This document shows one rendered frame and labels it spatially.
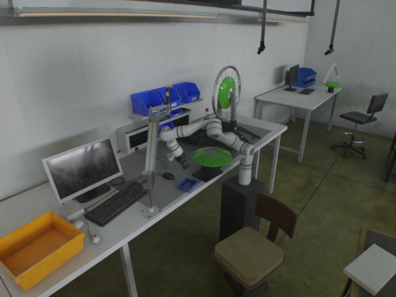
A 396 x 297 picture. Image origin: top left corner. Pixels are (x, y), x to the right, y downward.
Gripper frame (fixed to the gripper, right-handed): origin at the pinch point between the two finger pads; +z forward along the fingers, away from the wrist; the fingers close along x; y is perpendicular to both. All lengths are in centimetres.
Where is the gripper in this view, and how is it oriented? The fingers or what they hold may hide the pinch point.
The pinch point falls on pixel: (187, 174)
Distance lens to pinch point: 184.2
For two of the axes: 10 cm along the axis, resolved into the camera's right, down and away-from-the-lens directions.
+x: -2.7, -4.1, 8.7
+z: 4.4, 7.5, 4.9
